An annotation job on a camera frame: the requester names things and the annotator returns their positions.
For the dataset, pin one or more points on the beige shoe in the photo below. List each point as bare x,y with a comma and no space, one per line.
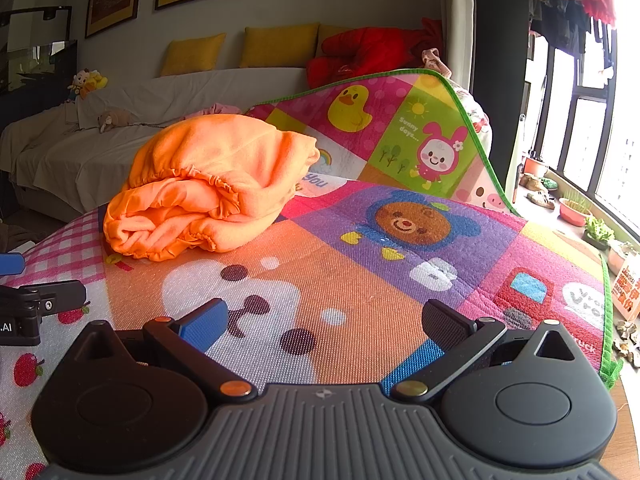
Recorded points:
542,200
531,182

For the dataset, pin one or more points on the orange printed box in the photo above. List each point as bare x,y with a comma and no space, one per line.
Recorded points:
627,285

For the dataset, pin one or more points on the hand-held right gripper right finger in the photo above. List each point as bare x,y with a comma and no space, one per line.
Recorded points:
447,322

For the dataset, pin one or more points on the white covered sofa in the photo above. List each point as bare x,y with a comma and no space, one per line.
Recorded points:
100,160

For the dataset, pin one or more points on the dark curtain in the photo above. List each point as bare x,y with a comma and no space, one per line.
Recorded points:
500,60

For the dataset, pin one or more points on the small brown ornaments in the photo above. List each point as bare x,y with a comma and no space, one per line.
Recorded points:
627,337

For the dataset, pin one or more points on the white curtain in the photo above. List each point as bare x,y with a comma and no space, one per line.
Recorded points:
461,20

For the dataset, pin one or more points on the terracotta plant pot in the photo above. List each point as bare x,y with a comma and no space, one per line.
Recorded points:
536,167

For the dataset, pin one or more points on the yellow plush toy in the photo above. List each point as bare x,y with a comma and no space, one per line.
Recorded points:
87,82

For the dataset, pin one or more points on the orange fleece garment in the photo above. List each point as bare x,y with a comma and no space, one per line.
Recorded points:
215,160

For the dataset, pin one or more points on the small pink plush cloth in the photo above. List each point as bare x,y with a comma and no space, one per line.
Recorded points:
435,62

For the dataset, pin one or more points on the colourful cartoon printed mat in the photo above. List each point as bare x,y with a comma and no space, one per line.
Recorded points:
350,270

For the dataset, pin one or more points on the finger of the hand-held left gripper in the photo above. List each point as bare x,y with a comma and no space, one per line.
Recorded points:
50,296
11,264

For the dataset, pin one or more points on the white floral cloth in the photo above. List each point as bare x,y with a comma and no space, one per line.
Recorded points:
477,110

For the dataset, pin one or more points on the pink pot with grass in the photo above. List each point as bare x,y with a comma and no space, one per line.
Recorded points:
575,210

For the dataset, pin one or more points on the glass tank black frame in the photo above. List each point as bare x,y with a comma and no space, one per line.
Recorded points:
30,65

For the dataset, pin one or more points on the black window frame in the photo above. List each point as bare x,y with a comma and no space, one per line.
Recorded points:
569,110

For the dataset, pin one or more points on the green potted plant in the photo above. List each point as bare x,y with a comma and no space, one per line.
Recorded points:
597,232

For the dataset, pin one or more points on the brown plush toy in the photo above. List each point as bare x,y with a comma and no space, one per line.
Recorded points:
112,120

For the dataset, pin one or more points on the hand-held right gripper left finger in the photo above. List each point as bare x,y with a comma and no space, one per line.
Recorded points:
202,325

